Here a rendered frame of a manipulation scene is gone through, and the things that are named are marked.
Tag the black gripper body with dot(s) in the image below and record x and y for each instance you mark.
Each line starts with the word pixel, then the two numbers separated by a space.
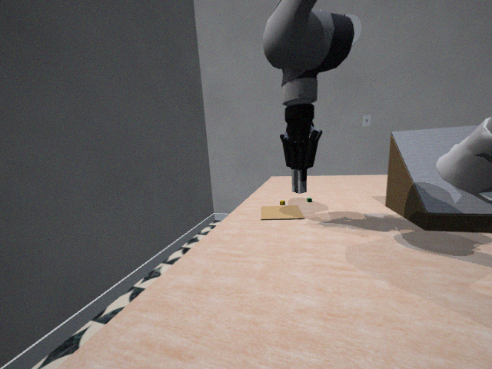
pixel 300 116

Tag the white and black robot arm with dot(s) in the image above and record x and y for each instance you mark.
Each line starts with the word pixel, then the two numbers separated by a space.
pixel 303 41

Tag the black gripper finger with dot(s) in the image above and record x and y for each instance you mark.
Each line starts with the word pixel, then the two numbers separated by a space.
pixel 291 155
pixel 308 148

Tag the tan square mat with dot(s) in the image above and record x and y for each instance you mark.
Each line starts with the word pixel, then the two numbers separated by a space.
pixel 289 212

